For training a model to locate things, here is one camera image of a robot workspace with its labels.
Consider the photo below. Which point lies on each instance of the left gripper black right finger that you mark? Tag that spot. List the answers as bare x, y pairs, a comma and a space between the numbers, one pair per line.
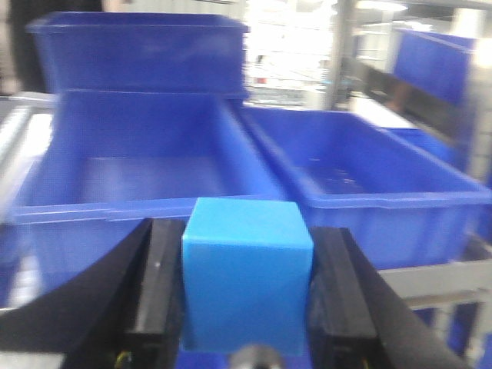
354, 319

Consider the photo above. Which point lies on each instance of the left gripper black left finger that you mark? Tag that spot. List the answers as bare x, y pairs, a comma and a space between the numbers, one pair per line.
131, 301

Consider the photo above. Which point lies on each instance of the blue cube block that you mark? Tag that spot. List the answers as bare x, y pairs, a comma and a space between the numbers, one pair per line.
246, 270

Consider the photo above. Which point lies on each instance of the front right blue bin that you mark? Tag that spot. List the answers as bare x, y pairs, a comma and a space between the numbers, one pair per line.
404, 207

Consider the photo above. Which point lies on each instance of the blue bin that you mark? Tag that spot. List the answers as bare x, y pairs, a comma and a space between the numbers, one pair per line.
141, 51
404, 207
116, 158

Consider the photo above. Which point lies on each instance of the front left blue bin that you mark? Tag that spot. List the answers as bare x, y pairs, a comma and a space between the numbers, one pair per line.
116, 158

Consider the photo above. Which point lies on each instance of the rear left blue bin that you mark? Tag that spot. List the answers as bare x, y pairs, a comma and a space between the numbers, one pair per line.
141, 51

